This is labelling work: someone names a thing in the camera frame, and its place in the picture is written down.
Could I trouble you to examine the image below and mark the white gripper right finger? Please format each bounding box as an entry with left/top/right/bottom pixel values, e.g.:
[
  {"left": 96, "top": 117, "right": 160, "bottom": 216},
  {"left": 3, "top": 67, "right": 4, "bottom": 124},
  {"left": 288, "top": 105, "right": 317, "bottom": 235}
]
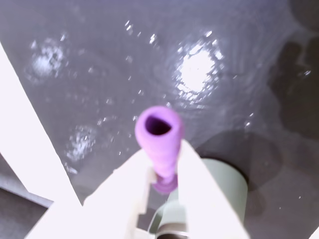
[{"left": 177, "top": 138, "right": 250, "bottom": 239}]

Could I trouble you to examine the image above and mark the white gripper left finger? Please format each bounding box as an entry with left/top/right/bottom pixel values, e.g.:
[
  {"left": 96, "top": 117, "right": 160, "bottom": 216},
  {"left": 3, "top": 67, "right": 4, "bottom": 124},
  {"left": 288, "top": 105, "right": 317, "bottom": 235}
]
[{"left": 24, "top": 151, "right": 158, "bottom": 239}]

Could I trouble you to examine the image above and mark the purple pen grip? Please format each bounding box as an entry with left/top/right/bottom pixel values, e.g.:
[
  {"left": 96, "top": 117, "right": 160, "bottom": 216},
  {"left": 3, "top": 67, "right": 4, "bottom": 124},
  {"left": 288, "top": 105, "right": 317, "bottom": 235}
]
[{"left": 134, "top": 105, "right": 185, "bottom": 195}]

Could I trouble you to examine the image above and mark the pale green cup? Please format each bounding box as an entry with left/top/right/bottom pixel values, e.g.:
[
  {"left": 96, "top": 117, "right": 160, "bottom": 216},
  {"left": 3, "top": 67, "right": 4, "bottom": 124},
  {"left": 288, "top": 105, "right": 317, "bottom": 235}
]
[{"left": 147, "top": 156, "right": 249, "bottom": 239}]

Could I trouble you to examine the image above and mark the dark grey table mat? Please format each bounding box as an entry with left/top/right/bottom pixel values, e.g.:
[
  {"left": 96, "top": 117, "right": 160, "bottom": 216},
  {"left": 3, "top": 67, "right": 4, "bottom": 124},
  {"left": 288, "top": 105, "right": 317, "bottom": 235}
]
[{"left": 0, "top": 0, "right": 319, "bottom": 239}]

